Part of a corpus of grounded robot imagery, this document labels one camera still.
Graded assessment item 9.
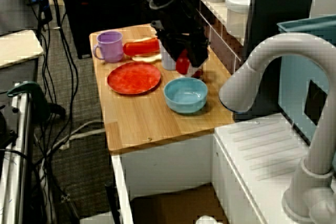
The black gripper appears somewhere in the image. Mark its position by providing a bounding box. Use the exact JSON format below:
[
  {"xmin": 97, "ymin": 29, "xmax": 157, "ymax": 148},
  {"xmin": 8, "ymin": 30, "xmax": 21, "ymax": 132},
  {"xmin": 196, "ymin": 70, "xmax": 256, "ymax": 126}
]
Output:
[{"xmin": 150, "ymin": 0, "xmax": 211, "ymax": 68}]

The red toy pepper half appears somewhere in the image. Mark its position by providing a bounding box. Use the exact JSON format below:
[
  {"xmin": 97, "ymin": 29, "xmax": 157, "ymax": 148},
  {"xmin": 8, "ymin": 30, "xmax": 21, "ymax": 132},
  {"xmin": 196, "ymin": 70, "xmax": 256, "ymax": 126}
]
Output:
[{"xmin": 175, "ymin": 48, "xmax": 191, "ymax": 76}]

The toy tomato can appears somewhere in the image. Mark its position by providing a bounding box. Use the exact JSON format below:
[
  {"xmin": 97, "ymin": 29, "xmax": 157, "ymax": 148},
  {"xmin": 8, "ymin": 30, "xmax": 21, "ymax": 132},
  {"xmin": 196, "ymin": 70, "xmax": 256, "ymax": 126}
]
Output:
[{"xmin": 183, "ymin": 67, "xmax": 204, "ymax": 80}]

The light blue plastic bowl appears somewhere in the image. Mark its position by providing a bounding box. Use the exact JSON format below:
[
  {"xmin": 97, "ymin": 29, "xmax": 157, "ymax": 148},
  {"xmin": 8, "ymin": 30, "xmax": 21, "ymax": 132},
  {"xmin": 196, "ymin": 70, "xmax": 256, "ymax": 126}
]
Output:
[{"xmin": 163, "ymin": 77, "xmax": 209, "ymax": 115}]

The pale blue plastic cup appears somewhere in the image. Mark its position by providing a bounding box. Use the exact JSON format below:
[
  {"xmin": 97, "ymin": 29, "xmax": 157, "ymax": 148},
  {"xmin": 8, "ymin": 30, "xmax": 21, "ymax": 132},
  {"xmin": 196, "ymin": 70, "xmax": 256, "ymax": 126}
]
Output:
[{"xmin": 160, "ymin": 44, "xmax": 177, "ymax": 71}]

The dark tiled backsplash shelf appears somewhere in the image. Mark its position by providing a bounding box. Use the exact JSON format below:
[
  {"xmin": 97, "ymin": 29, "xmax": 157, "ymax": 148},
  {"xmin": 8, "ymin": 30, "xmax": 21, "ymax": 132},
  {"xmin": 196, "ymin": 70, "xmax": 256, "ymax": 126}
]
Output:
[{"xmin": 183, "ymin": 0, "xmax": 246, "ymax": 75}]

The red hot dog toy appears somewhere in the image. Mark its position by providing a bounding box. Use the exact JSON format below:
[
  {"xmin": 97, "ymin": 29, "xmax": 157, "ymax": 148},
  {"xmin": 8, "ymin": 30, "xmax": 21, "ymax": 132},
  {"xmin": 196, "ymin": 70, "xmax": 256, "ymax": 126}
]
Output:
[{"xmin": 131, "ymin": 37, "xmax": 162, "ymax": 65}]

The red plastic plate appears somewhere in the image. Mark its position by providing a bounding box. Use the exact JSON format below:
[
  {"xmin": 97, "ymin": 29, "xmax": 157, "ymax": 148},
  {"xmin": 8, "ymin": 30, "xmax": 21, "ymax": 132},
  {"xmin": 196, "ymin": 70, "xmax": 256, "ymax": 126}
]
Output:
[{"xmin": 107, "ymin": 61, "xmax": 162, "ymax": 95}]

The wide white lidded jar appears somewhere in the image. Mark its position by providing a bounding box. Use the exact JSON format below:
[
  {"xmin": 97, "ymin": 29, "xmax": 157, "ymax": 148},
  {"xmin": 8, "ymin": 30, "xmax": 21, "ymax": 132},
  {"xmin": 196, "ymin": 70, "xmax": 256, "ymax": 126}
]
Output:
[{"xmin": 225, "ymin": 0, "xmax": 253, "ymax": 38}]

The purple plastic mug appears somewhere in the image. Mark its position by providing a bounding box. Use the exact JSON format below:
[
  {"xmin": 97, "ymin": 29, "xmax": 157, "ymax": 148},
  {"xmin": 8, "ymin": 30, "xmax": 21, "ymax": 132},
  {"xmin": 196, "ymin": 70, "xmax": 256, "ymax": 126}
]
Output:
[{"xmin": 92, "ymin": 30, "xmax": 125, "ymax": 63}]

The black computer tower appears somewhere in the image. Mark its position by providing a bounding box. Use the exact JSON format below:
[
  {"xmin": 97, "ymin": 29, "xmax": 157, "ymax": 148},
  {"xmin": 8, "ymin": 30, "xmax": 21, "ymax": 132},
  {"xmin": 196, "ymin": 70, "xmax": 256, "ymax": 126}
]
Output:
[{"xmin": 59, "ymin": 0, "xmax": 144, "ymax": 60}]

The dark slanted panel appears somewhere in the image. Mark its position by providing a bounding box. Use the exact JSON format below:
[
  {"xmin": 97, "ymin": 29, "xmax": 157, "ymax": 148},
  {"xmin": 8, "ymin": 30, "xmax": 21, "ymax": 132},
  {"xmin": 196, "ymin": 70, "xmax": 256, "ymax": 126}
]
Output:
[{"xmin": 243, "ymin": 0, "xmax": 318, "ymax": 63}]

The grey toy faucet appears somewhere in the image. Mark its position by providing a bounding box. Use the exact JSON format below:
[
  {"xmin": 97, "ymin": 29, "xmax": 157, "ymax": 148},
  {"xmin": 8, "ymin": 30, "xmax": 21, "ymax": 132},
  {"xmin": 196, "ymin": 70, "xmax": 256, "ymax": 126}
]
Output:
[{"xmin": 218, "ymin": 33, "xmax": 336, "ymax": 223}]

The teal plastic bin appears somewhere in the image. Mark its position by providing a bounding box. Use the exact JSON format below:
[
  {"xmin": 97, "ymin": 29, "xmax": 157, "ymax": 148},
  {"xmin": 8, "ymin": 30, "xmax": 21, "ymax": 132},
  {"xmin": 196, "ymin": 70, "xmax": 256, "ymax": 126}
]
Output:
[{"xmin": 277, "ymin": 15, "xmax": 336, "ymax": 143}]

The white toy sink unit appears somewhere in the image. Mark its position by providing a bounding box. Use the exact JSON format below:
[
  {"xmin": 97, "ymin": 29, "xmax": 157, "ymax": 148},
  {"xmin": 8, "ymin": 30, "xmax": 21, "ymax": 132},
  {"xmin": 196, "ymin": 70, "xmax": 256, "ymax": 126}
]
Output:
[{"xmin": 111, "ymin": 112, "xmax": 336, "ymax": 224}]

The brown cardboard sheet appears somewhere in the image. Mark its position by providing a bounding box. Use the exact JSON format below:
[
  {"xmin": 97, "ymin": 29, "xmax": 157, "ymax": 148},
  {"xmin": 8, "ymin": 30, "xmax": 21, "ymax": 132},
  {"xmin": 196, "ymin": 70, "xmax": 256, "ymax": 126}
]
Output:
[{"xmin": 130, "ymin": 185, "xmax": 229, "ymax": 224}]

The cream side table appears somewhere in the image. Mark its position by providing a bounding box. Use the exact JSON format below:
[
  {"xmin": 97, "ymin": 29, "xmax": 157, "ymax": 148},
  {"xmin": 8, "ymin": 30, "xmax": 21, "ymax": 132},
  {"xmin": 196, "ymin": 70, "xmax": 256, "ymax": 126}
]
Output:
[{"xmin": 0, "ymin": 29, "xmax": 45, "ymax": 69}]

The white toy piece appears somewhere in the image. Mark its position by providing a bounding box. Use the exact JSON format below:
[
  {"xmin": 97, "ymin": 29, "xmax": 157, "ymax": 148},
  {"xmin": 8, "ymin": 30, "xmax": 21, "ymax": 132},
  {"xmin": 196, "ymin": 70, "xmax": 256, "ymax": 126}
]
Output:
[{"xmin": 196, "ymin": 215, "xmax": 219, "ymax": 224}]

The black hanging cable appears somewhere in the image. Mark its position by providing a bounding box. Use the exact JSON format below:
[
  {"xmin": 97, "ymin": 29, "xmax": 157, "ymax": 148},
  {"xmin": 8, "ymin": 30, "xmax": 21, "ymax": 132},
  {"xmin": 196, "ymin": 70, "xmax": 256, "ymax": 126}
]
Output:
[{"xmin": 39, "ymin": 0, "xmax": 80, "ymax": 162}]

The grey floor cable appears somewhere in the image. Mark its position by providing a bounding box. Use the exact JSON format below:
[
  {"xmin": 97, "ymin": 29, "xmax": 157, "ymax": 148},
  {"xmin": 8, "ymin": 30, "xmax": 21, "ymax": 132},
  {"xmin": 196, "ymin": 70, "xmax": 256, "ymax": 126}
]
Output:
[{"xmin": 39, "ymin": 119, "xmax": 106, "ymax": 162}]

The black metal post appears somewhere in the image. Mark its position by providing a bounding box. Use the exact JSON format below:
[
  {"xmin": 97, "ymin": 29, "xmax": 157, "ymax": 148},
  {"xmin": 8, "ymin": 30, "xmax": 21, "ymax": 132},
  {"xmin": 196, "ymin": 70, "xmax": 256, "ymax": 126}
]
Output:
[{"xmin": 104, "ymin": 180, "xmax": 122, "ymax": 224}]

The aluminium frame rail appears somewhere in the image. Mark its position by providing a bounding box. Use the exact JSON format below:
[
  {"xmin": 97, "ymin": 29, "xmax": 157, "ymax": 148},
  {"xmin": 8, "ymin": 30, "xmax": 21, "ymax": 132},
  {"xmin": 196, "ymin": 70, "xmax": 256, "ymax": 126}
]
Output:
[{"xmin": 0, "ymin": 91, "xmax": 34, "ymax": 224}]

